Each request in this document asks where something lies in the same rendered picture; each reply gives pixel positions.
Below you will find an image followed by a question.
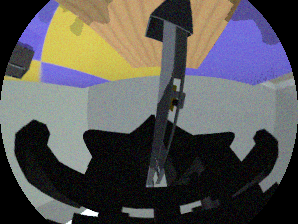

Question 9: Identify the light wooden board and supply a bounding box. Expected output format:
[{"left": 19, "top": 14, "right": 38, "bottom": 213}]
[{"left": 55, "top": 0, "right": 241, "bottom": 69}]

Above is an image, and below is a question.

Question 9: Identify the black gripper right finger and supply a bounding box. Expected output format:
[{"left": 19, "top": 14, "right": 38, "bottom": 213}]
[{"left": 162, "top": 121, "right": 235, "bottom": 186}]

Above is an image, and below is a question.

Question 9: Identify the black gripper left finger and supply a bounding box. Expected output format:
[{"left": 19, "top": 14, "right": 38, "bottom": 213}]
[{"left": 82, "top": 115, "right": 156, "bottom": 179}]

